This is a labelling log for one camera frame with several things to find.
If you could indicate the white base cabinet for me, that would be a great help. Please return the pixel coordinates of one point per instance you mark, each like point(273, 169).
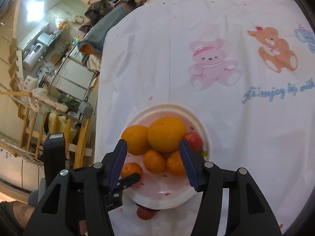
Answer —
point(71, 77)

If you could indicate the floral cloth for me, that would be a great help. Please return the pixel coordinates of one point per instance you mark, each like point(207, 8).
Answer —
point(94, 62)

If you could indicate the pile of clothes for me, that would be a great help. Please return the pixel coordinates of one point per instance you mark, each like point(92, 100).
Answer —
point(110, 5)

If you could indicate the person's left forearm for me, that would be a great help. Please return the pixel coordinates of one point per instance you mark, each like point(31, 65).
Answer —
point(17, 213)

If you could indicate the ceiling light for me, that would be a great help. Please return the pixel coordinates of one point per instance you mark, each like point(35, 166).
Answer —
point(34, 5)

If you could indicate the pink strawberry-shaped plate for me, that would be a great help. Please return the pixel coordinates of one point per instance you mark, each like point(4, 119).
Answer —
point(162, 191)

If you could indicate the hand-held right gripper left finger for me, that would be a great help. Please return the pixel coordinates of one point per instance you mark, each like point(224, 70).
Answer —
point(115, 169)

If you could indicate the white water heater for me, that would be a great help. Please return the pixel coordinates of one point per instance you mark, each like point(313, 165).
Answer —
point(34, 54)

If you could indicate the grey cushion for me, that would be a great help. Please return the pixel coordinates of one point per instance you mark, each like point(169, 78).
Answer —
point(103, 34)

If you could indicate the large orange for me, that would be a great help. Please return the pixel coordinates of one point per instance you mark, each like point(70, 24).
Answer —
point(166, 134)
point(134, 139)

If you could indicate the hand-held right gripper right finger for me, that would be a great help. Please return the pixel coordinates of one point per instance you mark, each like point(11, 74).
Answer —
point(189, 167)

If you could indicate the green cherry tomato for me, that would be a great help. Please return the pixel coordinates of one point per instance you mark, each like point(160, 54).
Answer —
point(204, 154)

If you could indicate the orange plastic bag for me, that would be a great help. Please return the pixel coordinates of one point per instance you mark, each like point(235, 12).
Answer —
point(61, 24)

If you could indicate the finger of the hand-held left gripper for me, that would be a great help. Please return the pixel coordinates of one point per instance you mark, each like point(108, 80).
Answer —
point(129, 179)

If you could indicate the small mandarin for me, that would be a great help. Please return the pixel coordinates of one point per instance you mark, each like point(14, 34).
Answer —
point(154, 161)
point(175, 166)
point(131, 170)

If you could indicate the red cherry tomato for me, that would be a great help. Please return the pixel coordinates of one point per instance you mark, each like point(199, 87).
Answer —
point(195, 140)
point(145, 213)

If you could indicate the white wall cabinets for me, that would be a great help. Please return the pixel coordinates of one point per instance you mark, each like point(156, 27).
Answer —
point(37, 32)

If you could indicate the grey dustpan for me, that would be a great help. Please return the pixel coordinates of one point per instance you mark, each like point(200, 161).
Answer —
point(85, 108)

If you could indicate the wooden rack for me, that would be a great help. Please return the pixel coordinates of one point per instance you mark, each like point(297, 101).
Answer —
point(49, 132)

